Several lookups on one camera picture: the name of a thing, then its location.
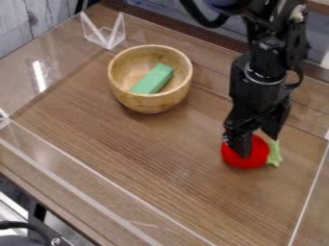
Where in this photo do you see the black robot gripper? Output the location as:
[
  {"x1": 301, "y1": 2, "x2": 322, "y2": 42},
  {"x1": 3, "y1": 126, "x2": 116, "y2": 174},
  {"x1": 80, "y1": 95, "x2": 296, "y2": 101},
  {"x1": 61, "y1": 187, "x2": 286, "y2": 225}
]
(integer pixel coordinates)
[{"x1": 223, "y1": 53, "x2": 296, "y2": 158}]

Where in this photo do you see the red plush strawberry toy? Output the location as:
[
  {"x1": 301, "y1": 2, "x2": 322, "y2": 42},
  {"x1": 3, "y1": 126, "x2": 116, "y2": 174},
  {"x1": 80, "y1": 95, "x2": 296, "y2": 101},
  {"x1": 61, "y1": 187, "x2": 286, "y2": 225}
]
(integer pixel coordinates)
[{"x1": 219, "y1": 135, "x2": 282, "y2": 169}]

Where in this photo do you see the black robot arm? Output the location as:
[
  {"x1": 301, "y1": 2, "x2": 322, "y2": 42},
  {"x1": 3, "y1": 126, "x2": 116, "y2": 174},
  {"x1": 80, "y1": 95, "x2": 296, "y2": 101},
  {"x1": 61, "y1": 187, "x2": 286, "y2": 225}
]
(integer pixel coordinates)
[{"x1": 181, "y1": 0, "x2": 309, "y2": 158}]

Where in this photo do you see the green rectangular block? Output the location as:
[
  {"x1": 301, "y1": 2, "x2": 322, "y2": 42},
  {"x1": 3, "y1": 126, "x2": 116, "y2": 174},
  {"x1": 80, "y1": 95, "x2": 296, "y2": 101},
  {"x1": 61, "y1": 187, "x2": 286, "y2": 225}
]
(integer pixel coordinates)
[{"x1": 131, "y1": 63, "x2": 174, "y2": 94}]

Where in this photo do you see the wooden bowl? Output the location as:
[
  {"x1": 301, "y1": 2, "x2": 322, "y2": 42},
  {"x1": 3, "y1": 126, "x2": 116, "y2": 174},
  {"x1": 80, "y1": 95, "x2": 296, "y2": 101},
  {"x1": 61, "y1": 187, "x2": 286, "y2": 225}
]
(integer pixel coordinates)
[{"x1": 108, "y1": 44, "x2": 193, "y2": 113}]

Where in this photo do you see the clear acrylic corner bracket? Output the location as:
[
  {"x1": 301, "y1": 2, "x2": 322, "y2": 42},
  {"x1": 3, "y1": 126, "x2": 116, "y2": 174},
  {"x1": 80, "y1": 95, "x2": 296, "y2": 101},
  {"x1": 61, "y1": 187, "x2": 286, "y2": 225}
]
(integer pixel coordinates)
[{"x1": 80, "y1": 12, "x2": 126, "y2": 50}]

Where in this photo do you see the clear acrylic tray wall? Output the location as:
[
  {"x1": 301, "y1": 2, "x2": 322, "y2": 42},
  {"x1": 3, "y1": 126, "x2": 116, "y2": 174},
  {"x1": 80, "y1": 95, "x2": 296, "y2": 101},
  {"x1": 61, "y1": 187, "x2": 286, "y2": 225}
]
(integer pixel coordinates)
[{"x1": 0, "y1": 111, "x2": 215, "y2": 246}]

